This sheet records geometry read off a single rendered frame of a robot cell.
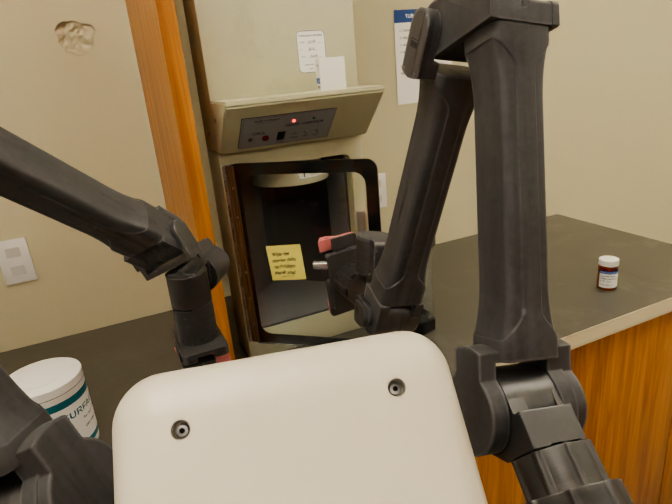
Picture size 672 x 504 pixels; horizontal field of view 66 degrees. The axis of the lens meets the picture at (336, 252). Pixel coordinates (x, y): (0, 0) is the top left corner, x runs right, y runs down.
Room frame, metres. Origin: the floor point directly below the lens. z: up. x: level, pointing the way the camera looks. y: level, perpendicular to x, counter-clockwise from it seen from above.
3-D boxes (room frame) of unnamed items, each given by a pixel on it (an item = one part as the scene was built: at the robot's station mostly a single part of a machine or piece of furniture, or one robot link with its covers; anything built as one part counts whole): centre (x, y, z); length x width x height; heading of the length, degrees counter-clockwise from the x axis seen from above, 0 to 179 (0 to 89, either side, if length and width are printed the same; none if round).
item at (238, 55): (1.22, 0.12, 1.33); 0.32 x 0.25 x 0.77; 113
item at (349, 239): (0.87, 0.00, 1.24); 0.09 x 0.07 x 0.07; 22
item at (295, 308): (0.99, 0.06, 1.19); 0.30 x 0.01 x 0.40; 72
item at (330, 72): (1.08, -0.02, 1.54); 0.05 x 0.05 x 0.06; 8
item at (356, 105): (1.06, 0.04, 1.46); 0.32 x 0.11 x 0.10; 113
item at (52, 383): (0.80, 0.53, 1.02); 0.13 x 0.13 x 0.15
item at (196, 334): (0.69, 0.21, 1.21); 0.10 x 0.07 x 0.07; 24
